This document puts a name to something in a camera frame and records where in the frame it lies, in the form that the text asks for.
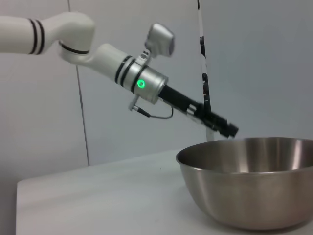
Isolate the stainless steel mixing bowl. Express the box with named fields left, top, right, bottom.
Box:
left=175, top=137, right=313, bottom=231

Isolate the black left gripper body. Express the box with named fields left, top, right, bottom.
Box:
left=158, top=84, right=198, bottom=119

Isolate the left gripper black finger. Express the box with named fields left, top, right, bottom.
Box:
left=194, top=102, right=239, bottom=134
left=188, top=111, right=236, bottom=139

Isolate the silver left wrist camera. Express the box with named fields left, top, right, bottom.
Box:
left=136, top=23, right=176, bottom=65

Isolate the grey cable with metal plug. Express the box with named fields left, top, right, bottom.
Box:
left=128, top=95, right=175, bottom=120

